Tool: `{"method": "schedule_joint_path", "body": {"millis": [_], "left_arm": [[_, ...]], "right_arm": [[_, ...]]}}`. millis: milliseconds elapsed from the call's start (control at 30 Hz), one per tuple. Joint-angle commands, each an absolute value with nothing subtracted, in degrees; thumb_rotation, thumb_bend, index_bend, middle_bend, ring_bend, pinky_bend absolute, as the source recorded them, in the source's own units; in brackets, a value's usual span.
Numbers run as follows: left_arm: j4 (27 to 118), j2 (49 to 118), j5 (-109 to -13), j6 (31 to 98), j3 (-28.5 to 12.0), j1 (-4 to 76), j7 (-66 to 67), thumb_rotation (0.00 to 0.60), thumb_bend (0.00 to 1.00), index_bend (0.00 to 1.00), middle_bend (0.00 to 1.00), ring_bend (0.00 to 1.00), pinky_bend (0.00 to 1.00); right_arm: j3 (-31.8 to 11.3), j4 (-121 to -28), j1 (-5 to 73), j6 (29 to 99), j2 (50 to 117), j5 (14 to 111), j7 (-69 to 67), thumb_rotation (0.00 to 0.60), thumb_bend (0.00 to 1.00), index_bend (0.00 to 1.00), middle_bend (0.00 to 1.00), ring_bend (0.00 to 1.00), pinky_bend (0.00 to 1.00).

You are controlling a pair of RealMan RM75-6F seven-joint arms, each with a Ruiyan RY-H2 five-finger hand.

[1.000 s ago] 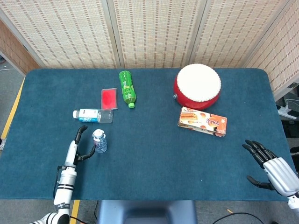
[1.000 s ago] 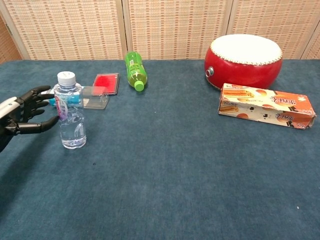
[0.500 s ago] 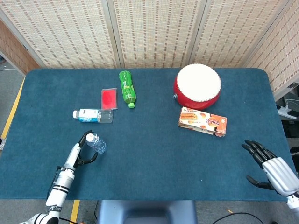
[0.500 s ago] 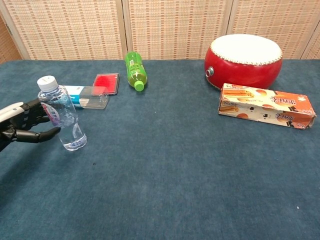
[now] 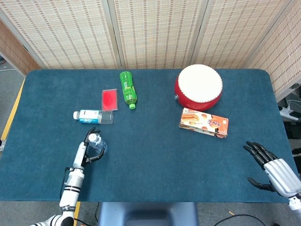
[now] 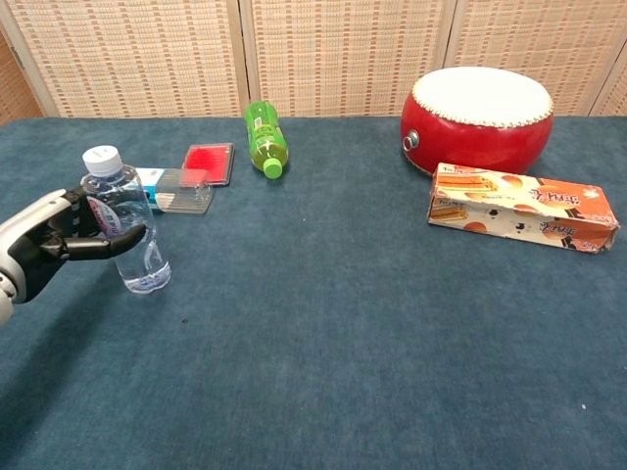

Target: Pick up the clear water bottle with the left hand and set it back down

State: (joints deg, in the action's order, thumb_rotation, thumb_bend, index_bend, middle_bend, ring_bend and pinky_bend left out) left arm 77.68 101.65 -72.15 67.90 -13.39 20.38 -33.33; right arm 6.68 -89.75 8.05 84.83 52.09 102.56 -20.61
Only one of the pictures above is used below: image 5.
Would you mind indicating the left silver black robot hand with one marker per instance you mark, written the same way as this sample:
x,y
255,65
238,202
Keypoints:
x,y
80,155

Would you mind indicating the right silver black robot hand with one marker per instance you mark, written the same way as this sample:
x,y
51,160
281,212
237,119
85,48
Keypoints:
x,y
281,176

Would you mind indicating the small transparent water bottle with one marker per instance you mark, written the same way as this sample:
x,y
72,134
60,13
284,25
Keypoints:
x,y
100,143

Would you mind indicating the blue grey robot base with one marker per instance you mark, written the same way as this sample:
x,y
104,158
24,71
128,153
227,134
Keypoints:
x,y
148,212

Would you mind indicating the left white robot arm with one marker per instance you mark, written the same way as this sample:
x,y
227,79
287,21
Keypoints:
x,y
70,188

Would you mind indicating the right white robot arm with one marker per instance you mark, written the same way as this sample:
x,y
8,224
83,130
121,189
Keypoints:
x,y
295,203

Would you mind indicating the blue label bottle white cap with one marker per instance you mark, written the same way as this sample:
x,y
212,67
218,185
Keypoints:
x,y
89,116

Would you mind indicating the green plastic bottle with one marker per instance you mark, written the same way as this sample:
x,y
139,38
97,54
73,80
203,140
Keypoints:
x,y
128,89

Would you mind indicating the black device stack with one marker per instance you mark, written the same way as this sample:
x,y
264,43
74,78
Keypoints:
x,y
294,131

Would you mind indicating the red card in clear case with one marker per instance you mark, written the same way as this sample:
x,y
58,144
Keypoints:
x,y
109,99

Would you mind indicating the white power strip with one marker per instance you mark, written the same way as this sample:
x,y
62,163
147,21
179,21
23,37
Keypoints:
x,y
288,113

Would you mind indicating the blue felt table cover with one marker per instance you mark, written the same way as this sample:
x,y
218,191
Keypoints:
x,y
150,164

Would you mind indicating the orange biscuit box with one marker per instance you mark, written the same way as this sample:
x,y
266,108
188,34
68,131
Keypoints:
x,y
204,122

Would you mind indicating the woven bamboo screen panel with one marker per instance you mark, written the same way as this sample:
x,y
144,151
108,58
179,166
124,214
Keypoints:
x,y
282,54
235,30
58,30
157,30

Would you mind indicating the red drum with white skin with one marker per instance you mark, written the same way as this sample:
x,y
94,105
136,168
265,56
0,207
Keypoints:
x,y
200,82

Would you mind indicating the brown woven screen panel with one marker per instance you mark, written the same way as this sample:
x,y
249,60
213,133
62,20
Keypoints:
x,y
11,49

